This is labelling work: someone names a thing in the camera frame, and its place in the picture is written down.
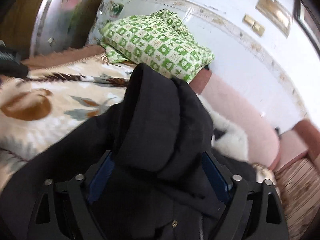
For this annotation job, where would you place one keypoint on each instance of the pink side cushion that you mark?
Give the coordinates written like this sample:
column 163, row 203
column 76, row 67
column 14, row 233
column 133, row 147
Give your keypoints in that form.
column 300, row 142

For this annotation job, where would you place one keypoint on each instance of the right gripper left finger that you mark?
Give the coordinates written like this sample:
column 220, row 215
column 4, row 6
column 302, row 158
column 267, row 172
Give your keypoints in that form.
column 63, row 210

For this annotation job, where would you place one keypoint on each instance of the floral leaf pattern blanket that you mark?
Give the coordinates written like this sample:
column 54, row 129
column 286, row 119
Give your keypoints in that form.
column 61, row 91

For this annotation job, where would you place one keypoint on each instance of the green white patterned pillow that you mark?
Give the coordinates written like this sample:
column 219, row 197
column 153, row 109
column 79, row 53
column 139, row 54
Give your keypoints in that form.
column 160, row 40

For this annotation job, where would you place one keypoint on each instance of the striped beige sofa cushion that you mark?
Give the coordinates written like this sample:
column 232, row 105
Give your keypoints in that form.
column 299, row 191

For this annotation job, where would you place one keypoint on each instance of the pink headboard cushion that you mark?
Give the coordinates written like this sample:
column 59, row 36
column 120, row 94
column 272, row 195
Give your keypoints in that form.
column 263, row 141

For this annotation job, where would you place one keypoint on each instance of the silver wardrobe door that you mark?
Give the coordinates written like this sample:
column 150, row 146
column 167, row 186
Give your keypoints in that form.
column 62, row 24

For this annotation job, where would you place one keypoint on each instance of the gold double wall switch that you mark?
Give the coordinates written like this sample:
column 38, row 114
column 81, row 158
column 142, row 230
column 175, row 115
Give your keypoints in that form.
column 254, row 25

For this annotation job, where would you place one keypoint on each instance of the gold wall switch plate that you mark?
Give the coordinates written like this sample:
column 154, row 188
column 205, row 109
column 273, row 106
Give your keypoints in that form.
column 276, row 13

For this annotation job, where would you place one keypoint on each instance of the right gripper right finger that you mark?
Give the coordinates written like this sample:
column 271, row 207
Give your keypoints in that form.
column 252, row 210

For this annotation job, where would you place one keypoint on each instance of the black coat with fur collar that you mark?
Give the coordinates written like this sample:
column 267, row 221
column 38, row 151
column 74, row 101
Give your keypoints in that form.
column 158, row 189

